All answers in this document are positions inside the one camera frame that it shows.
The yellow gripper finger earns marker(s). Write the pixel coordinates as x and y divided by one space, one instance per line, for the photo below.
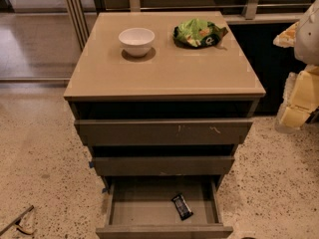
292 117
286 38

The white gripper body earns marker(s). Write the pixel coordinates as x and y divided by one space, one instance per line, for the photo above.
308 39

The dark rxbar blueberry bar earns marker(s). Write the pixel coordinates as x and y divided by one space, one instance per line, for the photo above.
181 207

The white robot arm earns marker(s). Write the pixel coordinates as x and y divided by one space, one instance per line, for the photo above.
306 50

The grey drawer cabinet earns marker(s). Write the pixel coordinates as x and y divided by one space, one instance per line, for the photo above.
169 83

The grey top drawer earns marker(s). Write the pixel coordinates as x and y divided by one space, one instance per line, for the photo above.
118 132

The grey drawer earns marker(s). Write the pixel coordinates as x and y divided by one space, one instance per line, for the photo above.
162 166
141 208
118 132

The grey bottom drawer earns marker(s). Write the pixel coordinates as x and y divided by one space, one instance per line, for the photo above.
141 208

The grey middle drawer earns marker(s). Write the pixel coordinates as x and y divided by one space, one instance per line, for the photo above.
162 166

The green chip bag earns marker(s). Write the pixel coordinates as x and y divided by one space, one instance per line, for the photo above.
197 33

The white ceramic bowl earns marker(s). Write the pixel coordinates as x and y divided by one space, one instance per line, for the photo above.
137 42

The metal window frame post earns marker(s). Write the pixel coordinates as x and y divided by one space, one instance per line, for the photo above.
78 20

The floor tool with handle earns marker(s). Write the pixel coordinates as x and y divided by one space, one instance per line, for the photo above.
16 223

